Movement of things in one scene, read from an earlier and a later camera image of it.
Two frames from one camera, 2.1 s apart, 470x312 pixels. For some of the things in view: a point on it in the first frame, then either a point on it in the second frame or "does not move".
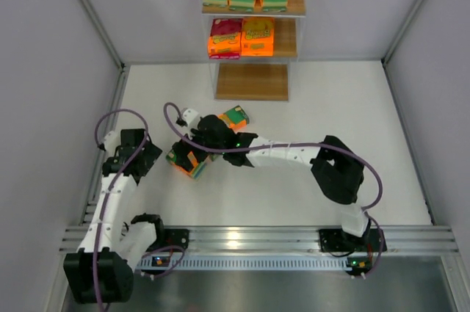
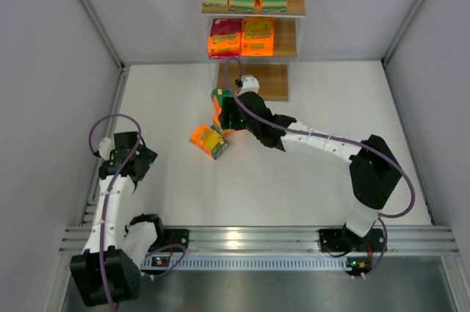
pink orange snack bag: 225,39 does not move
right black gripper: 187,151 to 226,117
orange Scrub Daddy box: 257,37 does not move
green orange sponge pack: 198,167 to 217,96
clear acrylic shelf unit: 255,11 does not move
